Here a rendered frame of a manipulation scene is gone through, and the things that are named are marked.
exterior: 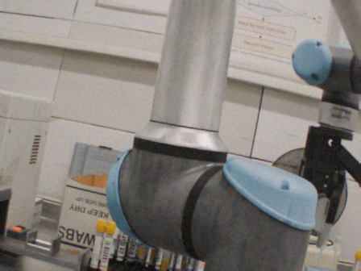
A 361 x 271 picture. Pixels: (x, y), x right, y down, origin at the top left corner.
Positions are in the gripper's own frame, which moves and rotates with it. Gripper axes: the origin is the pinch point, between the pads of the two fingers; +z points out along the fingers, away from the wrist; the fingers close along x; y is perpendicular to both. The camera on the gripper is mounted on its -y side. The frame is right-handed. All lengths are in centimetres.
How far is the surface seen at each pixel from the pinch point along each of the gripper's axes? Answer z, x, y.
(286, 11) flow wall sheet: -50, -51, 12
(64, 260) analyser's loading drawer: 11.2, 9.7, 43.4
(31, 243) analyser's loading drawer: 10, 6, 50
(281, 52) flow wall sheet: -39, -51, 11
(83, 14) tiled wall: -39, -54, 64
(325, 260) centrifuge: 5.4, -14.6, -4.1
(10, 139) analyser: -7, 7, 57
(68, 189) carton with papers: 2, -19, 50
